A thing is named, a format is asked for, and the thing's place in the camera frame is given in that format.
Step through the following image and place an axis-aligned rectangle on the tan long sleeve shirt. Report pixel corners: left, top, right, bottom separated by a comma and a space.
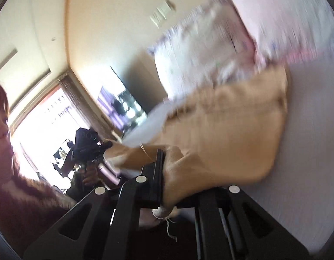
104, 66, 289, 218

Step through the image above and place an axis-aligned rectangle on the person's left hand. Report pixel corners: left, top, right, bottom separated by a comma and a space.
82, 164, 99, 187

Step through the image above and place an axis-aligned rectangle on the brown window curtain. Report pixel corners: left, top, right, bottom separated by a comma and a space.
58, 70, 121, 140

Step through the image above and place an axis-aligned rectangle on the lavender bed sheet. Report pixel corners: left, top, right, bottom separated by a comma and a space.
123, 57, 334, 259

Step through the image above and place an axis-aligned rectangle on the person in maroon sweater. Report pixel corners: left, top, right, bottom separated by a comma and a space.
0, 85, 75, 256

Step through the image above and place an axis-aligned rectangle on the white floral pillow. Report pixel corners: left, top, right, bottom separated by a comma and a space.
148, 0, 255, 99

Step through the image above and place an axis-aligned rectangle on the pink floral pillow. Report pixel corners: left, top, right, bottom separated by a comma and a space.
229, 0, 334, 66

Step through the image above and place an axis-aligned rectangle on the white wall switch panel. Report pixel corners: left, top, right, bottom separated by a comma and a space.
149, 0, 176, 28

